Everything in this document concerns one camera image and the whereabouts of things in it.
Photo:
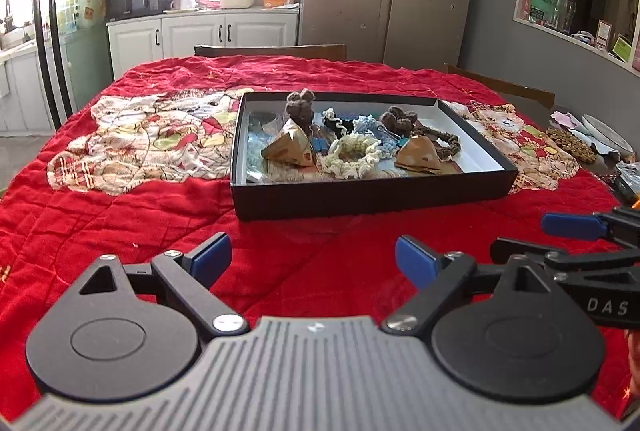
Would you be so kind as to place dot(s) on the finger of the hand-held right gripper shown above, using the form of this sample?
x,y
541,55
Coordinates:
x,y
572,226
520,248

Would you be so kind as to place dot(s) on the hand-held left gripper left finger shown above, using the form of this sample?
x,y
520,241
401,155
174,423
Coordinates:
x,y
210,258

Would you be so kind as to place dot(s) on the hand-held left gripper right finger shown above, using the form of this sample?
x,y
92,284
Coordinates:
x,y
415,262

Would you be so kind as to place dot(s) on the black cardboard box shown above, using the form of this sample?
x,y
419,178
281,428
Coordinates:
x,y
370,198

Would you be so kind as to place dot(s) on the tan triangular hair clip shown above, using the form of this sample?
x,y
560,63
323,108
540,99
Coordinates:
x,y
290,148
417,156

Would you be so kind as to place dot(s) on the cream knitted scrunchie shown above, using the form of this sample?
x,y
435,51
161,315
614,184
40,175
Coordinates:
x,y
350,161

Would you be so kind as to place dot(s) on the olive brown knitted scrunchie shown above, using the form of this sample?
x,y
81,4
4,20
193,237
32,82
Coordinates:
x,y
450,143

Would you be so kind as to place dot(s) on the blue knitted scrunchie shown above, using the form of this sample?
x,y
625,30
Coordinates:
x,y
367,126

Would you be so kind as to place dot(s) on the brown fuzzy hair claw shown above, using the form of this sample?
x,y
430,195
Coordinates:
x,y
397,118
300,108

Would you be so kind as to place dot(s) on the black and white scrunchie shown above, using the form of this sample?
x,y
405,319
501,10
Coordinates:
x,y
334,121

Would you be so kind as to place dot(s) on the wooden bead mat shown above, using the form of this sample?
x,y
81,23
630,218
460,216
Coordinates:
x,y
570,145

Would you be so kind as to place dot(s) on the wooden chair back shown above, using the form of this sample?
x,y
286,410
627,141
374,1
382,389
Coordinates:
x,y
270,52

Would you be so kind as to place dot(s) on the white kitchen cabinet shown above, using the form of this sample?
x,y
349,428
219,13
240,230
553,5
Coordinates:
x,y
200,36

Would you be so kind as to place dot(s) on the white cup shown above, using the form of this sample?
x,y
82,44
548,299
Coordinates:
x,y
182,2

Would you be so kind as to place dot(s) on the black sliding door frame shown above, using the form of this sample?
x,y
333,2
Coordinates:
x,y
50,11

